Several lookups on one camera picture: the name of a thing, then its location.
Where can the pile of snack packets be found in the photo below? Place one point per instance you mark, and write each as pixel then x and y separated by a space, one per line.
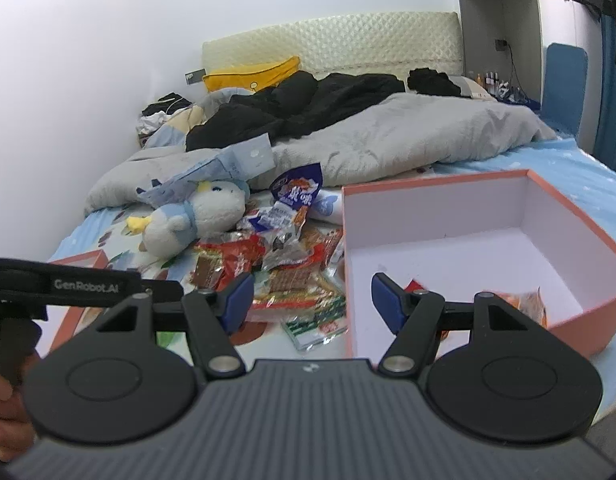
pixel 283 220

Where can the hanging dark clothes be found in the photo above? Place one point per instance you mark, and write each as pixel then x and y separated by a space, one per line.
pixel 610 10

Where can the white and blue plush penguin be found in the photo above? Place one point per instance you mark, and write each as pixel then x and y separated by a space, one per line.
pixel 208 215

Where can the yellow pillow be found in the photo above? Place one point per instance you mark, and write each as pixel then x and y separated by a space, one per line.
pixel 248 77

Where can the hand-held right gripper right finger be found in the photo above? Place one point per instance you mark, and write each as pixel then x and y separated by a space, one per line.
pixel 387 305

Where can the black cloth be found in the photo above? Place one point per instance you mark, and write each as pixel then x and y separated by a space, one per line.
pixel 432 82

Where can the small red snack packet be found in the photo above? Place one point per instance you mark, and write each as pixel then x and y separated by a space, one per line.
pixel 412 286

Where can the heap of dark clothes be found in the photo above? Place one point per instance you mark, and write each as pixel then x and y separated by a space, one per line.
pixel 155 115

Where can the black wall outlet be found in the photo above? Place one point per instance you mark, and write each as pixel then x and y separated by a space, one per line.
pixel 501 45

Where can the grey pillow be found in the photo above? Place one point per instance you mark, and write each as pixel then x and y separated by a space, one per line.
pixel 475 91

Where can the black jacket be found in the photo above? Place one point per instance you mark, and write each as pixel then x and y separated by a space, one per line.
pixel 298 105

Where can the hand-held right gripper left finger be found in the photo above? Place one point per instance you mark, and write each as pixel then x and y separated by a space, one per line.
pixel 239 302

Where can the pink box lid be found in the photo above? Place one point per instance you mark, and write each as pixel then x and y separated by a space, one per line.
pixel 83 259

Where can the cream quilted headboard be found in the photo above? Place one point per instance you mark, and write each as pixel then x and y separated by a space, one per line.
pixel 363 45

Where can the orange snack packet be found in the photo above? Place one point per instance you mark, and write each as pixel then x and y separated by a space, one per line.
pixel 530 305

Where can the grey blanket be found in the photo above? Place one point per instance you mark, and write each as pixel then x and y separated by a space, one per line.
pixel 412 135

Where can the printed bed sheet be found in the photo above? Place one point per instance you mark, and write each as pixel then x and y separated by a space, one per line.
pixel 562 160

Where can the blue curtain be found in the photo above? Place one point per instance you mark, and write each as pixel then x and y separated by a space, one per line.
pixel 612 110

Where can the pink cardboard box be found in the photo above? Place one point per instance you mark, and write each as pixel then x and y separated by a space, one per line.
pixel 462 210

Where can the row of small bottles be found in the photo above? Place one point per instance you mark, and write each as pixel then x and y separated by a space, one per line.
pixel 495 85

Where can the grey wall socket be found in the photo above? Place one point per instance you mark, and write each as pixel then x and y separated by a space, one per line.
pixel 194 76

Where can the white wardrobe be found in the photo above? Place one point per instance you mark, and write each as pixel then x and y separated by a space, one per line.
pixel 487 10

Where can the blue chair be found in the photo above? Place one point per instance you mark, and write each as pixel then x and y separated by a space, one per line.
pixel 565 90

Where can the person's left hand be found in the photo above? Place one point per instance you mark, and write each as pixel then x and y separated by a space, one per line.
pixel 10 425

